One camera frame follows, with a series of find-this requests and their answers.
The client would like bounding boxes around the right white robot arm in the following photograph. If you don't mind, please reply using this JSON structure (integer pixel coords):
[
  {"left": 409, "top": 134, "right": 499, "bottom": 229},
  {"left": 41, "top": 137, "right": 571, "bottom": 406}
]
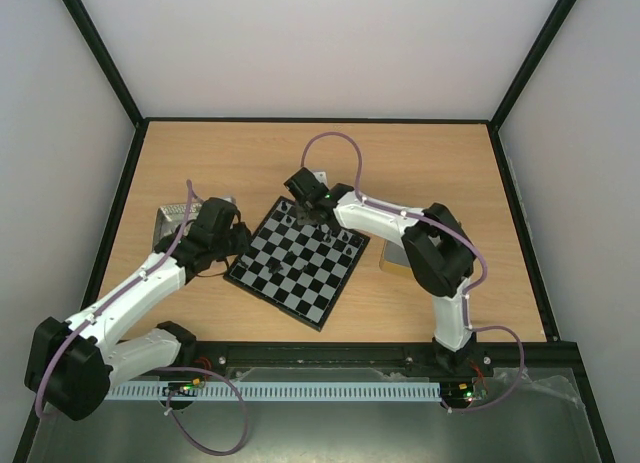
[{"left": 284, "top": 167, "right": 475, "bottom": 375}]

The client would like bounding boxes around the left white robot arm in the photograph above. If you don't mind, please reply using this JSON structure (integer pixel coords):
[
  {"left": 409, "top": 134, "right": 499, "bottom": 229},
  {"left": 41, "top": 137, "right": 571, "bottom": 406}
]
[{"left": 25, "top": 197, "right": 250, "bottom": 421}]

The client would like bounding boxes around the silver tin with white pieces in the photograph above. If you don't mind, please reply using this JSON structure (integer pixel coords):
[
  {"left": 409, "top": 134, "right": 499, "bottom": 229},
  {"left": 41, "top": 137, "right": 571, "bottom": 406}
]
[{"left": 151, "top": 196, "right": 236, "bottom": 249}]

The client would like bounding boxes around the black and silver chessboard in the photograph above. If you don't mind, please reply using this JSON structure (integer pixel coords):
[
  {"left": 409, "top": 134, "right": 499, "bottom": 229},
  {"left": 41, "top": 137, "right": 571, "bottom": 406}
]
[{"left": 223, "top": 196, "right": 370, "bottom": 331}]

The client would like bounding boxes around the empty gold-rimmed metal tin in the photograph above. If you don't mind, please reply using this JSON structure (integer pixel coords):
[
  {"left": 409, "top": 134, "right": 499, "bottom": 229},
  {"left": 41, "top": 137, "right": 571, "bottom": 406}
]
[{"left": 379, "top": 240, "right": 412, "bottom": 278}]

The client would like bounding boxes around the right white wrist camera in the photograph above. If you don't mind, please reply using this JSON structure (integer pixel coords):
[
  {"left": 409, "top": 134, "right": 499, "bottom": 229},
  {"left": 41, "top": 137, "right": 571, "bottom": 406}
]
[{"left": 314, "top": 171, "right": 328, "bottom": 186}]

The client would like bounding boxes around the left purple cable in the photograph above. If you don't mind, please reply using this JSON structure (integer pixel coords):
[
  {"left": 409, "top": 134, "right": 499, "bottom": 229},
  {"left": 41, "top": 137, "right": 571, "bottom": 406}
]
[{"left": 35, "top": 179, "right": 201, "bottom": 419}]

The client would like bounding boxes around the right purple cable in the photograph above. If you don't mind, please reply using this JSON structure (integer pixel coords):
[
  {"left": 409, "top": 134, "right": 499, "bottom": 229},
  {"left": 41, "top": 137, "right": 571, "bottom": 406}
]
[{"left": 302, "top": 131, "right": 526, "bottom": 414}]

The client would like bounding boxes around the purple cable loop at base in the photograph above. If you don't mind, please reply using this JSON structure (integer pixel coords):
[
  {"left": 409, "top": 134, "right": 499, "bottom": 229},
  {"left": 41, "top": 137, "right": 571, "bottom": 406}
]
[{"left": 162, "top": 361, "right": 251, "bottom": 454}]

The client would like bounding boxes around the light blue slotted cable duct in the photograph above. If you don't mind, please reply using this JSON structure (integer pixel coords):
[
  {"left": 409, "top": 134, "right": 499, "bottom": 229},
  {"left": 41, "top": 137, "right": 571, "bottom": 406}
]
[{"left": 106, "top": 381, "right": 441, "bottom": 403}]

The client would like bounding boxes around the black aluminium frame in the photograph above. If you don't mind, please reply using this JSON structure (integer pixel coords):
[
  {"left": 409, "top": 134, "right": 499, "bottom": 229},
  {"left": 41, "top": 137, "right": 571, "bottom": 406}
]
[{"left": 9, "top": 0, "right": 621, "bottom": 463}]

